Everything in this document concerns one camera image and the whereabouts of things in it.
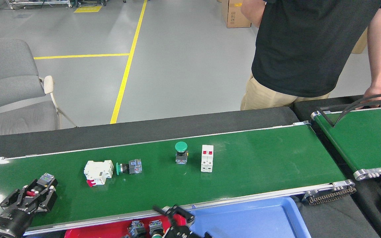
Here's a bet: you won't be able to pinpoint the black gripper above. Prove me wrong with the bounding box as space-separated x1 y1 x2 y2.
0 181 58 238
152 204 211 238

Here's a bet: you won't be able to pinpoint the red mushroom push button switch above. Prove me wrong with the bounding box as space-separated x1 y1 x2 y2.
127 220 147 237
26 172 59 199

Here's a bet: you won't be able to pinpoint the green mushroom push button switch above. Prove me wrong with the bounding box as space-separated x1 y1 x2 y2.
148 219 165 238
175 141 189 165
116 159 143 176

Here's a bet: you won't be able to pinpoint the white circuit breaker red levers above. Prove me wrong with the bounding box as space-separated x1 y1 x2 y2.
84 160 114 187
200 144 214 173

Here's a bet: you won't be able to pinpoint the red plastic tray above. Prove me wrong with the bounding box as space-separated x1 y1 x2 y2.
64 213 191 238

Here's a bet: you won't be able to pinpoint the blue plastic tray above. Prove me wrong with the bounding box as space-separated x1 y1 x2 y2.
189 197 312 238

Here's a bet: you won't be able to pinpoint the long green conveyor belt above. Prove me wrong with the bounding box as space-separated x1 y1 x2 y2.
0 121 356 237

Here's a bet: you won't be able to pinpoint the short green conveyor belt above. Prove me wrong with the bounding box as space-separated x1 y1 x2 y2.
311 105 381 181

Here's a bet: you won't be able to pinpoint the person's left hand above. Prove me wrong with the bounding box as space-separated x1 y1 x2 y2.
356 87 381 110

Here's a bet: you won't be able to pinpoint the black foam table cover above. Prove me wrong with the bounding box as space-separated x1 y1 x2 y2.
0 106 299 159
293 95 381 238

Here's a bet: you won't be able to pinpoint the grey office chair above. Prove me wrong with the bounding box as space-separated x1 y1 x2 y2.
0 36 78 138

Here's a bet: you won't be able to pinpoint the metal rack with casters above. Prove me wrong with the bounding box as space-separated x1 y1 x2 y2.
5 0 72 9

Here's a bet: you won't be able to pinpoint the brown cardboard box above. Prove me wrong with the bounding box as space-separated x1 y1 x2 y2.
221 0 252 28

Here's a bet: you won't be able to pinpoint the person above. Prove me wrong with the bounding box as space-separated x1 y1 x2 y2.
240 0 381 111

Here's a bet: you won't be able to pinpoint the potted plant in tan pot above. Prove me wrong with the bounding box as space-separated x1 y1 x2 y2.
351 28 368 54

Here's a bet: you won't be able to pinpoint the conveyor drive chain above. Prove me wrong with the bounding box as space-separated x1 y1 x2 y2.
309 186 357 206

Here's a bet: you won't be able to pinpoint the black guide bracket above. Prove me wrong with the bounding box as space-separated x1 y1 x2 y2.
317 93 381 128

